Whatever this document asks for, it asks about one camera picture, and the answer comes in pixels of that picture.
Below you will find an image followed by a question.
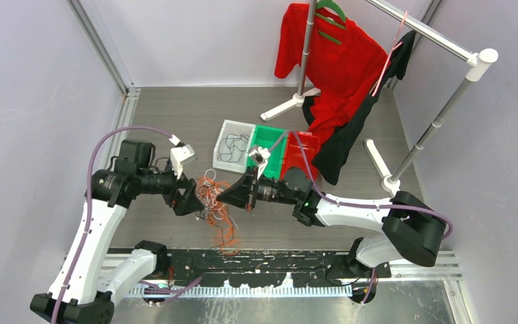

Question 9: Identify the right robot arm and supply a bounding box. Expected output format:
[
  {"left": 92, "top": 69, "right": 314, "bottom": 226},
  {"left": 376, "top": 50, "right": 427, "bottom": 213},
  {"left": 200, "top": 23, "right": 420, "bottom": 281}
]
[{"left": 217, "top": 167, "right": 449, "bottom": 277}]

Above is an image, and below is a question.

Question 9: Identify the metal clothes rack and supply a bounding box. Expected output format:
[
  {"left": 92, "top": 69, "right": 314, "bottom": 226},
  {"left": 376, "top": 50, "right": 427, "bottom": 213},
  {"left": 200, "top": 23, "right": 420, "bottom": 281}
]
[{"left": 260, "top": 0, "right": 499, "bottom": 198}]

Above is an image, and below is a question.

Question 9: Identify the pink clothes hanger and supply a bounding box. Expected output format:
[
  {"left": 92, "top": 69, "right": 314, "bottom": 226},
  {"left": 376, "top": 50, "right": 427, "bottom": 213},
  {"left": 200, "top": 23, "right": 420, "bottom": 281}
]
[{"left": 370, "top": 11, "right": 408, "bottom": 97}]

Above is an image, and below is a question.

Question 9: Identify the aluminium frame rail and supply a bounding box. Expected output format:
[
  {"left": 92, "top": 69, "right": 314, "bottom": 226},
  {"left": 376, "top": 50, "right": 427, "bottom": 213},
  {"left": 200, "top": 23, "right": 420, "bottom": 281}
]
[{"left": 100, "top": 249, "right": 462, "bottom": 302}]

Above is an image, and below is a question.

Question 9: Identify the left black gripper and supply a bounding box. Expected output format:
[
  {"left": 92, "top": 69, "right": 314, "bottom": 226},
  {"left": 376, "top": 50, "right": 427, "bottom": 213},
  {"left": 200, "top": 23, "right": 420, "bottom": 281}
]
[{"left": 137, "top": 159, "right": 204, "bottom": 214}]

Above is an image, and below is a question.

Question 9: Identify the white plastic bin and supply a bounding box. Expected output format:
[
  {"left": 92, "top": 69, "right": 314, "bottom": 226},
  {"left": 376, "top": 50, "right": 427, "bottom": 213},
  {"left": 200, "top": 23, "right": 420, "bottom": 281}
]
[{"left": 212, "top": 119, "right": 256, "bottom": 173}]

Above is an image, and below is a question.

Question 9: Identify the orange cable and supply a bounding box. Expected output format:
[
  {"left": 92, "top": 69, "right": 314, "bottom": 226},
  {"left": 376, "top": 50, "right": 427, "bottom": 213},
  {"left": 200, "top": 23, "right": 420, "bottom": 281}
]
[{"left": 195, "top": 176, "right": 242, "bottom": 257}]

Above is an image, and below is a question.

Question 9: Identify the white thin cable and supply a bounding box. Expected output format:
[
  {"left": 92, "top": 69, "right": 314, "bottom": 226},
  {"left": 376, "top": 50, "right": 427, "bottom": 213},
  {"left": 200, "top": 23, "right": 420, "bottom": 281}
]
[{"left": 195, "top": 169, "right": 224, "bottom": 221}]

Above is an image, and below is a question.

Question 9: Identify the red t-shirt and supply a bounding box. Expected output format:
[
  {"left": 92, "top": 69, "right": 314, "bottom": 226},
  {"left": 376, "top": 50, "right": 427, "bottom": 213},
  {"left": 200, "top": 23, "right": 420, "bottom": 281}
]
[{"left": 274, "top": 3, "right": 387, "bottom": 142}]

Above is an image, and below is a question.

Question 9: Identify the red plastic bin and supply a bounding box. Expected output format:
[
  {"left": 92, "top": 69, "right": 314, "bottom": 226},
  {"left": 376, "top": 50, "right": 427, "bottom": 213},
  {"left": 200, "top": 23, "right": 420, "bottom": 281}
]
[{"left": 281, "top": 130, "right": 322, "bottom": 182}]

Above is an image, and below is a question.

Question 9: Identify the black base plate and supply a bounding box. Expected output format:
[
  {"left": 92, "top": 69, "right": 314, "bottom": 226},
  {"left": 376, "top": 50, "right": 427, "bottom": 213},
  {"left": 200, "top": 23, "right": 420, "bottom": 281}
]
[{"left": 145, "top": 249, "right": 370, "bottom": 288}]

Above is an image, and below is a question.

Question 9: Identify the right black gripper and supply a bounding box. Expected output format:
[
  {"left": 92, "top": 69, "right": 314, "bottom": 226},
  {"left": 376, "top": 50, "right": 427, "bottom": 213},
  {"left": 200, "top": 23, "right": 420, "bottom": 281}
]
[{"left": 217, "top": 164, "right": 299, "bottom": 211}]

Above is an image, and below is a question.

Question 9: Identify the black t-shirt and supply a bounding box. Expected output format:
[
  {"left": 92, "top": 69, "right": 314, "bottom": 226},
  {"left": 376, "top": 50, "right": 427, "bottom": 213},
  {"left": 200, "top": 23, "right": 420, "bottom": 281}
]
[{"left": 311, "top": 30, "right": 416, "bottom": 185}]

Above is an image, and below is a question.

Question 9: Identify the black thin cable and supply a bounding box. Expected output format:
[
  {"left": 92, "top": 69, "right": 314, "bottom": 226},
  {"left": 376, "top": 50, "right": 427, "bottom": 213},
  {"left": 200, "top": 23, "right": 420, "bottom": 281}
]
[{"left": 219, "top": 133, "right": 252, "bottom": 164}]

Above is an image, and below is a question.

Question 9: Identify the green plastic bin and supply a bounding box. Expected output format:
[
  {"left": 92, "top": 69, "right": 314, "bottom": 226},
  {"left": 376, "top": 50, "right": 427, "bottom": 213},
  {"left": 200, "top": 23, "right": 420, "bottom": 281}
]
[{"left": 246, "top": 124, "right": 290, "bottom": 181}]

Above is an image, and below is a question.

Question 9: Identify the green clothes hanger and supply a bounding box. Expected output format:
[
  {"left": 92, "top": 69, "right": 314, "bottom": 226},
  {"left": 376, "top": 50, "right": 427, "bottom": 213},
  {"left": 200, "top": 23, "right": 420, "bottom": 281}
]
[{"left": 315, "top": 0, "right": 347, "bottom": 30}]

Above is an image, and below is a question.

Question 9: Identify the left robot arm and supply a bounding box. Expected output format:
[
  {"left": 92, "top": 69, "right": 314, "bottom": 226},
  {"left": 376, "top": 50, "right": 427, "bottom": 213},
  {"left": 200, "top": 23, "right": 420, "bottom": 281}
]
[{"left": 30, "top": 138, "right": 204, "bottom": 323}]

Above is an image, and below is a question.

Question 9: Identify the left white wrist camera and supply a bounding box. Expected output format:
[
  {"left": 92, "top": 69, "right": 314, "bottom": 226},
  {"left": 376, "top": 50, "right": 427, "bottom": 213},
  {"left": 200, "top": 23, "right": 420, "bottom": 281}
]
[{"left": 170, "top": 144, "right": 197, "bottom": 180}]

